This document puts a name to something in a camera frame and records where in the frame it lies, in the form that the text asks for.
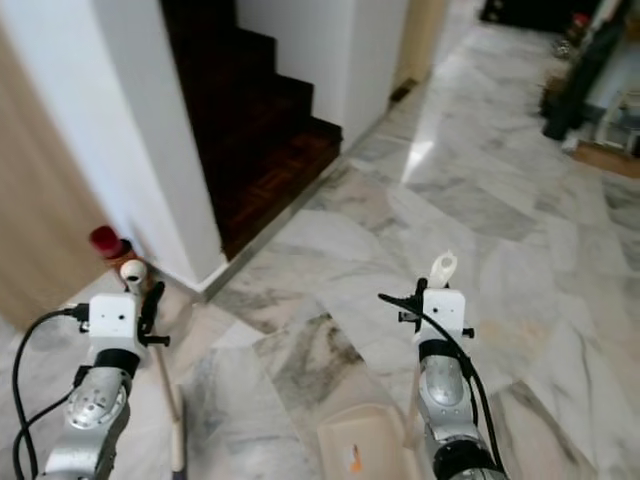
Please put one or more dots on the light wooden panel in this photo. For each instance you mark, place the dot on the light wooden panel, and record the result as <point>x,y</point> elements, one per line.
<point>40,220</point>

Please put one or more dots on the tall black bag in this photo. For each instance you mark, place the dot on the tall black bag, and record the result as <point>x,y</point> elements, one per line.
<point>575,80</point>

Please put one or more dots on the dark wooden staircase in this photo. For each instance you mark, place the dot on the dark wooden staircase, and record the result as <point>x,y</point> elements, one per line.
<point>250,130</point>

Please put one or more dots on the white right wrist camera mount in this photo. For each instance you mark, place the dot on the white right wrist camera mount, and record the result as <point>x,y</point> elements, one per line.
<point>445,315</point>

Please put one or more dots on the cream broom with purple bristles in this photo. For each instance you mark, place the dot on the cream broom with purple bristles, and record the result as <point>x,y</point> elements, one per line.
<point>172,430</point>

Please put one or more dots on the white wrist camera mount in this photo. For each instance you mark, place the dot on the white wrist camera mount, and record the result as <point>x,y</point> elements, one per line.
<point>113,316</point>
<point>445,315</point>

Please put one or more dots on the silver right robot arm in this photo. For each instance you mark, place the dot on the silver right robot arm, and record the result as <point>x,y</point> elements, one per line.
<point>450,400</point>

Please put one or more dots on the long wooden plank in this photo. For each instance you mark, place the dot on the long wooden plank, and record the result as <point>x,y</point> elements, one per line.
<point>608,160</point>

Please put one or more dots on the red-capped brown bottle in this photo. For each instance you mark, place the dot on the red-capped brown bottle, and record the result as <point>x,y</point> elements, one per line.
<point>115,252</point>

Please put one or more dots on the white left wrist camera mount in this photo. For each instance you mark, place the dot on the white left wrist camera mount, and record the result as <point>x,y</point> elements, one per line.
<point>113,316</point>

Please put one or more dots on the beige louvered door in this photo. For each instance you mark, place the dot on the beige louvered door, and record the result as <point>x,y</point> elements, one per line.
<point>422,40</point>

